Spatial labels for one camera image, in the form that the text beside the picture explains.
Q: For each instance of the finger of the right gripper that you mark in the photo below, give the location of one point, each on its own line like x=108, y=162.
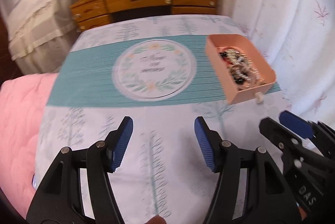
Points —
x=320, y=134
x=284, y=139

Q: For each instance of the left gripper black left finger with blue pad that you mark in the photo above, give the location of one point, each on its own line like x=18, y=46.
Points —
x=58, y=198

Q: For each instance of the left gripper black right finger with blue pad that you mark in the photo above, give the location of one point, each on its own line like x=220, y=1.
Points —
x=268, y=198

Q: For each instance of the pink drawer box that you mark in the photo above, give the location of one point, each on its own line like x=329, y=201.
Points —
x=242, y=71

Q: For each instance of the fingertip at bottom edge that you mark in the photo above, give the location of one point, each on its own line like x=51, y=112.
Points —
x=156, y=220

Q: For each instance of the pink quilt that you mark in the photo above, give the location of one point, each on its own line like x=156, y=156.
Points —
x=22, y=104

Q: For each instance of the white floral curtain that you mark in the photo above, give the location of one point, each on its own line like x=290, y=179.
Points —
x=296, y=37

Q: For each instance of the tree print tablecloth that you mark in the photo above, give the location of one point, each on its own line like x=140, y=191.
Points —
x=154, y=70

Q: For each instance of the cream lace cover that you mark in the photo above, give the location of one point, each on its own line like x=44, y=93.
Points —
x=41, y=34

